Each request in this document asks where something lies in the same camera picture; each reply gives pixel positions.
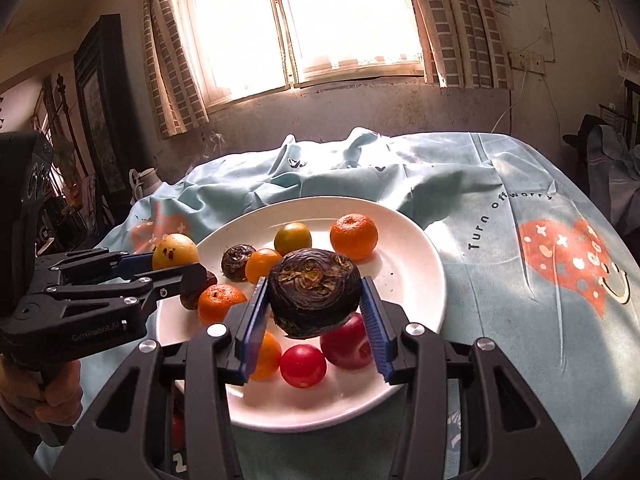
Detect person's left hand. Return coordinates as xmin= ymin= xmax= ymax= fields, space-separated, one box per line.
xmin=0 ymin=355 xmax=83 ymax=428

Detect pile of clothes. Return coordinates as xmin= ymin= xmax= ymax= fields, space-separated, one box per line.
xmin=562 ymin=114 xmax=640 ymax=241

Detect light blue printed tablecloth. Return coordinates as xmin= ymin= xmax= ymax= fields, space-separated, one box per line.
xmin=32 ymin=127 xmax=640 ymax=480

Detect wall outlet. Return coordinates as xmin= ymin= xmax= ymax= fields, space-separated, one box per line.
xmin=509 ymin=51 xmax=546 ymax=73

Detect red tomato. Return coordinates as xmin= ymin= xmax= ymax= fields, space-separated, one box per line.
xmin=279 ymin=344 xmax=328 ymax=389

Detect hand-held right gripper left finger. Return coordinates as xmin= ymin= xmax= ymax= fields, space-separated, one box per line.
xmin=52 ymin=279 xmax=271 ymax=480

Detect yellow spotted fruit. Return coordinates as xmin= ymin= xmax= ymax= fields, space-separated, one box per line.
xmin=152 ymin=233 xmax=200 ymax=271

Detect orange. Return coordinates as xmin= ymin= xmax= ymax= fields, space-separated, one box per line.
xmin=329 ymin=213 xmax=379 ymax=262

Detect dark red apple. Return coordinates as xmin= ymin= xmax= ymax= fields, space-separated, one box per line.
xmin=320 ymin=312 xmax=373 ymax=371

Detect window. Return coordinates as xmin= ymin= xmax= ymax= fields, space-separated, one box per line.
xmin=185 ymin=0 xmax=438 ymax=106

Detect dark framed picture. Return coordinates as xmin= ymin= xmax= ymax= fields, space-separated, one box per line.
xmin=74 ymin=13 xmax=132 ymax=206

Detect chocolate donut front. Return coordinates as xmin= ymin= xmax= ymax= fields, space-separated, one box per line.
xmin=221 ymin=244 xmax=257 ymax=282

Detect white plate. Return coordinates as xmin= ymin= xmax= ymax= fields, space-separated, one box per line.
xmin=155 ymin=196 xmax=447 ymax=433

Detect small tangerine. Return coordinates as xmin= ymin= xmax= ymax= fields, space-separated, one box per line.
xmin=198 ymin=283 xmax=248 ymax=326
xmin=244 ymin=248 xmax=284 ymax=285

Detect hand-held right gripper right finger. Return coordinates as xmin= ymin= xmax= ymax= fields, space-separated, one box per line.
xmin=359 ymin=276 xmax=582 ymax=480

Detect yellow-orange tangerine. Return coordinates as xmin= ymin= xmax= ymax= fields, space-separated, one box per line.
xmin=249 ymin=331 xmax=284 ymax=381

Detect white kettle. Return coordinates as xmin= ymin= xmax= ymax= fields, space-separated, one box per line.
xmin=129 ymin=167 xmax=163 ymax=206

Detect green-yellow tangerine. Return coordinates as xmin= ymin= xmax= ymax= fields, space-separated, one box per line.
xmin=273 ymin=222 xmax=313 ymax=257

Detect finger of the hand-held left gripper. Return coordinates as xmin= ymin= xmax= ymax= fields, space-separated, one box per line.
xmin=35 ymin=249 xmax=156 ymax=283
xmin=25 ymin=262 xmax=209 ymax=312

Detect checked curtain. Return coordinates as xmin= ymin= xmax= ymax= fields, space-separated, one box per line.
xmin=400 ymin=0 xmax=515 ymax=90
xmin=135 ymin=0 xmax=211 ymax=141

